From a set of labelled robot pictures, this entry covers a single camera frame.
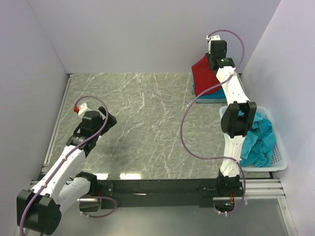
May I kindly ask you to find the crumpled teal t shirt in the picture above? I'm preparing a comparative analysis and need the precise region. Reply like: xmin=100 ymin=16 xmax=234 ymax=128
xmin=240 ymin=112 xmax=276 ymax=168

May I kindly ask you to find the folded grey-blue t shirt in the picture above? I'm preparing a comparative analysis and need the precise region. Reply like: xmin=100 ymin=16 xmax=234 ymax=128
xmin=196 ymin=97 xmax=226 ymax=103

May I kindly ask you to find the purple cable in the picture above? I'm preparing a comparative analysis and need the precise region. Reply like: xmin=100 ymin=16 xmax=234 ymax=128
xmin=180 ymin=29 xmax=247 ymax=216
xmin=19 ymin=96 xmax=119 ymax=236

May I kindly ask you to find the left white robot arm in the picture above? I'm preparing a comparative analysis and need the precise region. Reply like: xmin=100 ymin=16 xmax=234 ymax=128
xmin=16 ymin=106 xmax=117 ymax=236

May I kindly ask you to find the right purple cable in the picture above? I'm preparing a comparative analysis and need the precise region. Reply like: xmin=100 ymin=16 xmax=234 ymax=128
xmin=180 ymin=29 xmax=247 ymax=216

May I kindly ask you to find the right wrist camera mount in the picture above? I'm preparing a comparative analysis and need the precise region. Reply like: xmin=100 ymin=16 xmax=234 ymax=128
xmin=206 ymin=34 xmax=221 ymax=53

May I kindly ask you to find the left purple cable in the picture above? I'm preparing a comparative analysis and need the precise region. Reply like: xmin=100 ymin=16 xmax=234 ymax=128
xmin=19 ymin=96 xmax=119 ymax=236

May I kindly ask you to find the black base beam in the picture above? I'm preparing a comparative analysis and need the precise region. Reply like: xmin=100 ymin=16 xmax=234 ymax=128
xmin=84 ymin=178 xmax=235 ymax=207

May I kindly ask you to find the aluminium frame rail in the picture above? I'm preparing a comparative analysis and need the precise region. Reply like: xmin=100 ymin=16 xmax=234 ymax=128
xmin=17 ymin=73 xmax=284 ymax=213

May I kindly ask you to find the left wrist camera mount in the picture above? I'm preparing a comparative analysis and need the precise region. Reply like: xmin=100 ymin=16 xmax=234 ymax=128
xmin=73 ymin=102 xmax=92 ymax=118

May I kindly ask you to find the folded blue t shirt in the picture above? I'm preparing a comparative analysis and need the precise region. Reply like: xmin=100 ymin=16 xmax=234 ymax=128
xmin=200 ymin=88 xmax=225 ymax=99

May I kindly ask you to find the white plastic basket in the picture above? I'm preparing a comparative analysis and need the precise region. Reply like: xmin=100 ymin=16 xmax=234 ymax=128
xmin=219 ymin=105 xmax=288 ymax=172

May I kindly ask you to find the red t shirt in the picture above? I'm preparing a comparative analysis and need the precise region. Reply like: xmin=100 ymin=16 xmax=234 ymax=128
xmin=191 ymin=55 xmax=219 ymax=95

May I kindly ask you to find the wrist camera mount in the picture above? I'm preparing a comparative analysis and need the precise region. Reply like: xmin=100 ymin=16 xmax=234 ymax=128
xmin=206 ymin=34 xmax=221 ymax=53
xmin=73 ymin=102 xmax=92 ymax=118

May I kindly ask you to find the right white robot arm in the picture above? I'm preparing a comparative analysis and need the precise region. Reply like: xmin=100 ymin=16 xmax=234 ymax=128
xmin=207 ymin=35 xmax=257 ymax=196

